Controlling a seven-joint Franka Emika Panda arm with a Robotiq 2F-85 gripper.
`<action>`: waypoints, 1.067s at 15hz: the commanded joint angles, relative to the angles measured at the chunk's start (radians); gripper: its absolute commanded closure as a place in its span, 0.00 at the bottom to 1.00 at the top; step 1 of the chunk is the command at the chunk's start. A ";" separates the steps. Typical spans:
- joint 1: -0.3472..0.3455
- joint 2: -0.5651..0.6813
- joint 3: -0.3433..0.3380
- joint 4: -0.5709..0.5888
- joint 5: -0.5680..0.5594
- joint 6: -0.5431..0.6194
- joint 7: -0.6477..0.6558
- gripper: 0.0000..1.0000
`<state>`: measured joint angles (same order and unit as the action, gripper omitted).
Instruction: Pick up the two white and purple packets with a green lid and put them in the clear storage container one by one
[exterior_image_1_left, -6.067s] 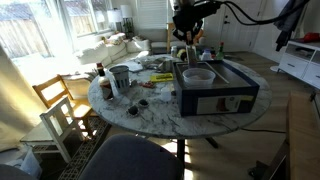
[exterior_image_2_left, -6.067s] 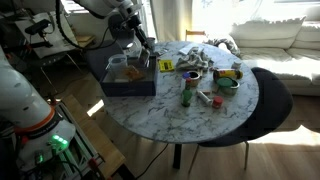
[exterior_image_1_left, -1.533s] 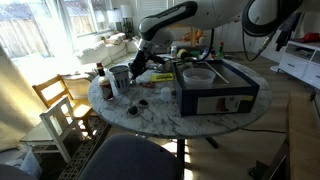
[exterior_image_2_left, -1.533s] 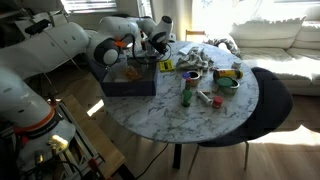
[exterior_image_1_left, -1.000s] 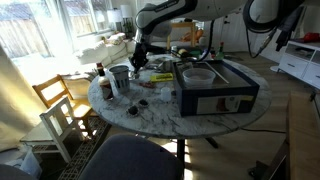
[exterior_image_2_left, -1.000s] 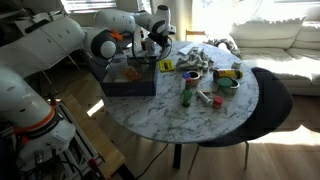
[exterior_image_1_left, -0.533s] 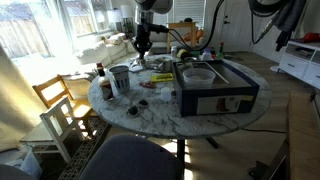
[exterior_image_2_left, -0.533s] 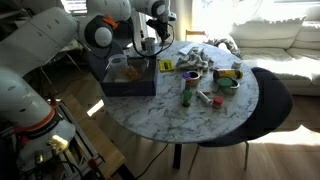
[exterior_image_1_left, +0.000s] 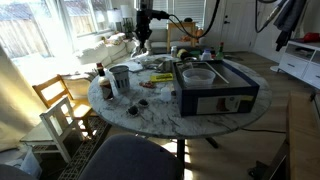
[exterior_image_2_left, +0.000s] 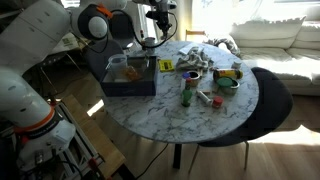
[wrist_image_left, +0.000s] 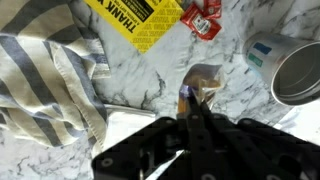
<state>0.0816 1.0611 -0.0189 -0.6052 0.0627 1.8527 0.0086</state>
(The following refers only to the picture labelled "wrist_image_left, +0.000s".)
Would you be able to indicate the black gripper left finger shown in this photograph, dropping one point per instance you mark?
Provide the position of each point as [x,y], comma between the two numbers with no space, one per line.
[160,150]

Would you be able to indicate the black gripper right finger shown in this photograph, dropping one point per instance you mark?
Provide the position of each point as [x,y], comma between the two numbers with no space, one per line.
[266,156]

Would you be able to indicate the white paper napkin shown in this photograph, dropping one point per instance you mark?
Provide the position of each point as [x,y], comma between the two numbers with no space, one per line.
[130,126]

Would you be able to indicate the white paper sheet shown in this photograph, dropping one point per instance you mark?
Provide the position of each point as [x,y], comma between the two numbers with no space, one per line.
[300,126]

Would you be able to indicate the metal tin cup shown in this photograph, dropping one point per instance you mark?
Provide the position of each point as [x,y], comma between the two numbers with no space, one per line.
[293,73]

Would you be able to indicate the yellow thank you bag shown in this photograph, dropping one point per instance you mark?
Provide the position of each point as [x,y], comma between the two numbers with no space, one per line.
[140,23]

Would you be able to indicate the red ketchup sachet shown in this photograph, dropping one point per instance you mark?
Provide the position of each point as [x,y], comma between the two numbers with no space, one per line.
[200,23]
[213,6]

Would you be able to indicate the grey striped cloth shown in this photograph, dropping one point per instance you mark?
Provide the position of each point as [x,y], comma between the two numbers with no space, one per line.
[43,66]

